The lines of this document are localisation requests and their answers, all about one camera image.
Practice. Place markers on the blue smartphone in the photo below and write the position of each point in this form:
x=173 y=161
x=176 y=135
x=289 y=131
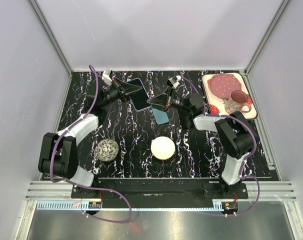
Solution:
x=139 y=99

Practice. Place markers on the small controller board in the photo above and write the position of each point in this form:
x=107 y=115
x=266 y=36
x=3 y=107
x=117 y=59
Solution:
x=94 y=204
x=230 y=206

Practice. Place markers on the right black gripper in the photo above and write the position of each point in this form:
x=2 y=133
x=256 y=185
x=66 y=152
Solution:
x=160 y=102

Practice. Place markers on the leaf patterned round bowl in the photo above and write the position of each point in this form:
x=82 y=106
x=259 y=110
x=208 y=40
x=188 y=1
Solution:
x=106 y=150

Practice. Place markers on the white round lid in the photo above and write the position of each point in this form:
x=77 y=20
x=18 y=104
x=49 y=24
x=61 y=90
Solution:
x=162 y=148

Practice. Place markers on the left small controller board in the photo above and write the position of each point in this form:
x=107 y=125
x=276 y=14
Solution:
x=94 y=204

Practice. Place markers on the teal smartphone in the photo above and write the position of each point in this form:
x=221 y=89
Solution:
x=161 y=117

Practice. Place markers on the right small controller board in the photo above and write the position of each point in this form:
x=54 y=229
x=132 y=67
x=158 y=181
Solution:
x=230 y=206

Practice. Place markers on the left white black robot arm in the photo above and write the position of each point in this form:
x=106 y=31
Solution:
x=59 y=151

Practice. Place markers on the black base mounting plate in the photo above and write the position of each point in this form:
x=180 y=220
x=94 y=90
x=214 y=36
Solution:
x=208 y=188

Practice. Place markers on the pink ghost pattern mug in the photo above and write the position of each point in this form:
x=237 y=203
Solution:
x=238 y=101

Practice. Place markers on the pink polka dot plate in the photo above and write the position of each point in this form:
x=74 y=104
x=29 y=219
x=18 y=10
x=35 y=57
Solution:
x=222 y=85

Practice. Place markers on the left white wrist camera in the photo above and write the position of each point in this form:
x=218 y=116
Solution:
x=106 y=77

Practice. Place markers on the aluminium frame rail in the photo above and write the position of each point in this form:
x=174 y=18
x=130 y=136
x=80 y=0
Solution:
x=269 y=191

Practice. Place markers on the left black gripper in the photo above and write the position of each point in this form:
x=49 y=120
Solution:
x=128 y=88

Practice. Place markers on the phone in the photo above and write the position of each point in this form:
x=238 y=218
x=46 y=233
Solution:
x=186 y=119

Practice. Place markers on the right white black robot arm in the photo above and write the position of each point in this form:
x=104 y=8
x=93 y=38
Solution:
x=237 y=137

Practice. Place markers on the strawberry print cream tray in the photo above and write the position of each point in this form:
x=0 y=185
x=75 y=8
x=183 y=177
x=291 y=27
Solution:
x=216 y=106

